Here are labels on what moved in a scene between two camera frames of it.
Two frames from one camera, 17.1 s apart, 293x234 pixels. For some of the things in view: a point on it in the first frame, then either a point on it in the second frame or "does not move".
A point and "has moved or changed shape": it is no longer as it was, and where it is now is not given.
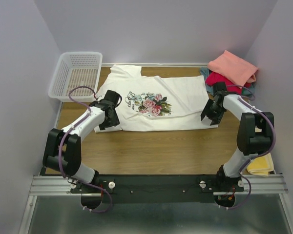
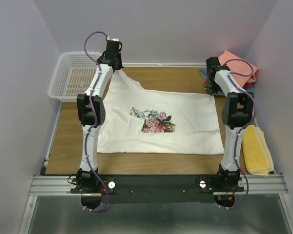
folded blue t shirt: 204,72 does not move
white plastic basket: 73,69 does not move
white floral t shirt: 150,102 has moved or changed shape
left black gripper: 115,122 -> 119,66
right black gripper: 216,119 -> 208,88
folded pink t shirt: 234,68 does not move
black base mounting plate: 159,188 does not move
